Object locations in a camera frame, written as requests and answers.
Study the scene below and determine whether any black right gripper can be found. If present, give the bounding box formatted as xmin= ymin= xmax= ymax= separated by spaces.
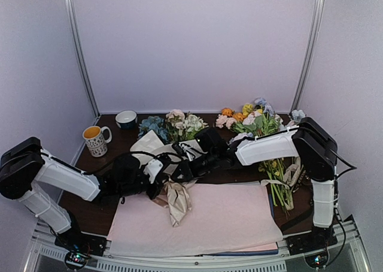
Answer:
xmin=169 ymin=150 xmax=218 ymax=183

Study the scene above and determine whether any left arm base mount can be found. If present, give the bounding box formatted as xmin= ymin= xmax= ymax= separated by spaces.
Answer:
xmin=54 ymin=234 xmax=107 ymax=270

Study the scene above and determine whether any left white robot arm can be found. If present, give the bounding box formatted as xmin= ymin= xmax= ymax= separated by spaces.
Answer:
xmin=1 ymin=137 xmax=171 ymax=250

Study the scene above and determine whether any white bowl with dark outside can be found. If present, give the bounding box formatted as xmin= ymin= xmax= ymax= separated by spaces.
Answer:
xmin=115 ymin=110 xmax=138 ymax=130

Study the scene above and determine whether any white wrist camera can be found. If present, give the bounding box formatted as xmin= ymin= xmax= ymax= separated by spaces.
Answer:
xmin=172 ymin=142 xmax=205 ymax=161
xmin=144 ymin=159 xmax=163 ymax=184

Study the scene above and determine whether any cream ribbon on flower pile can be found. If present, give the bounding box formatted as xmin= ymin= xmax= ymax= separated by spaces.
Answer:
xmin=259 ymin=157 xmax=303 ymax=213

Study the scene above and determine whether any white hydrangea green leaf bunch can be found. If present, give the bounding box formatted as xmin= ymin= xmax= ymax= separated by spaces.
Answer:
xmin=179 ymin=114 xmax=208 ymax=141

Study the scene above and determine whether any right aluminium frame post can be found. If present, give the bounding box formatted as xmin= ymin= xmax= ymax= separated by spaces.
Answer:
xmin=290 ymin=0 xmax=325 ymax=113

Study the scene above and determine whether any pink flower long stem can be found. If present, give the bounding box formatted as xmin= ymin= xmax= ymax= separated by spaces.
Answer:
xmin=166 ymin=109 xmax=186 ymax=135

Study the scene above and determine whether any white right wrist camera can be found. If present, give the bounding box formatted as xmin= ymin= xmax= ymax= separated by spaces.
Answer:
xmin=172 ymin=142 xmax=205 ymax=161

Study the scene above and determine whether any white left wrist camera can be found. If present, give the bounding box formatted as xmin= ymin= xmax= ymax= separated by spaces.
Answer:
xmin=144 ymin=159 xmax=163 ymax=184

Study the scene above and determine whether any beige ribbon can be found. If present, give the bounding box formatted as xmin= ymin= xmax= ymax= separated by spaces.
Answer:
xmin=153 ymin=180 xmax=196 ymax=217

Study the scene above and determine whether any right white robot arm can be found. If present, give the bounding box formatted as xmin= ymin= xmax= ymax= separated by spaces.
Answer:
xmin=171 ymin=117 xmax=338 ymax=249

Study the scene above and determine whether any left aluminium frame post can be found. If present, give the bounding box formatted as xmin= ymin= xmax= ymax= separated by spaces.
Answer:
xmin=64 ymin=0 xmax=101 ymax=118

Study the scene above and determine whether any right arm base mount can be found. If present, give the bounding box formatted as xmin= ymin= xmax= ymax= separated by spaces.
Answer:
xmin=286 ymin=232 xmax=338 ymax=270

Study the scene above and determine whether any aluminium frame post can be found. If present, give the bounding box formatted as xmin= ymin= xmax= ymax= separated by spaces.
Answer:
xmin=64 ymin=0 xmax=101 ymax=118
xmin=290 ymin=0 xmax=325 ymax=113

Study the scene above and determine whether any stack of pastel paper sheets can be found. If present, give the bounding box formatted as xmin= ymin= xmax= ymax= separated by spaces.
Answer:
xmin=108 ymin=184 xmax=282 ymax=258

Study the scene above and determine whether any front aluminium rail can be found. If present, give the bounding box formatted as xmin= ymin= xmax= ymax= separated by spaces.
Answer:
xmin=21 ymin=220 xmax=371 ymax=271

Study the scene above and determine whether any grey-white wrapping paper sheet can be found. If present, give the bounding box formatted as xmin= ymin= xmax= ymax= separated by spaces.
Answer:
xmin=130 ymin=130 xmax=207 ymax=229

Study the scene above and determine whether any patterned mug with yellow inside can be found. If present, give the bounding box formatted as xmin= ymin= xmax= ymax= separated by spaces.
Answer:
xmin=83 ymin=126 xmax=113 ymax=158

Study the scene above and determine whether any pile of fake flowers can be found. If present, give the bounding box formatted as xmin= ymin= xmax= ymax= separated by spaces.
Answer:
xmin=215 ymin=97 xmax=309 ymax=216

